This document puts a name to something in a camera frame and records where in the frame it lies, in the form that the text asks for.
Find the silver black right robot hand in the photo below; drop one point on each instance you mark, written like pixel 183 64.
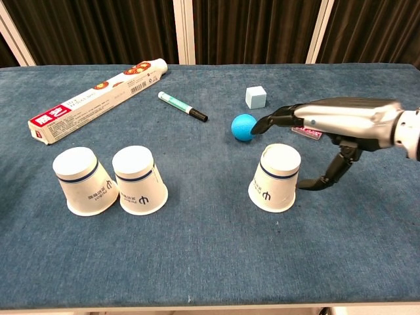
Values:
pixel 354 121

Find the white paper cup blue stripe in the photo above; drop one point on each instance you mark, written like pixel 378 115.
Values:
pixel 139 183
pixel 83 187
pixel 275 183

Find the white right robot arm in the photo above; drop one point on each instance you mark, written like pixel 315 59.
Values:
pixel 410 134

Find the pink patterned card deck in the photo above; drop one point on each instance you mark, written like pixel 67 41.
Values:
pixel 306 133

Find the dark pleated curtain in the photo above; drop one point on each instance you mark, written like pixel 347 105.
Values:
pixel 374 29
pixel 98 29
pixel 6 54
pixel 252 29

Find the light blue foam cube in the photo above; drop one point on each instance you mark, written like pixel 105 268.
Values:
pixel 256 97

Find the blue ball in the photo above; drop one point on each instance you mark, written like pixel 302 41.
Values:
pixel 242 128

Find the white green marker black cap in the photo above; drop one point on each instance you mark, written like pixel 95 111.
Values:
pixel 178 105

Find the blue table cloth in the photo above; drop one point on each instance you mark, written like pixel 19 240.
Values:
pixel 210 246

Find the long white red foil box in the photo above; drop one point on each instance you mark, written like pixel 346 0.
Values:
pixel 95 98

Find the white window frame post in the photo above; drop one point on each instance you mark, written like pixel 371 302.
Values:
pixel 320 33
pixel 184 33
pixel 18 36

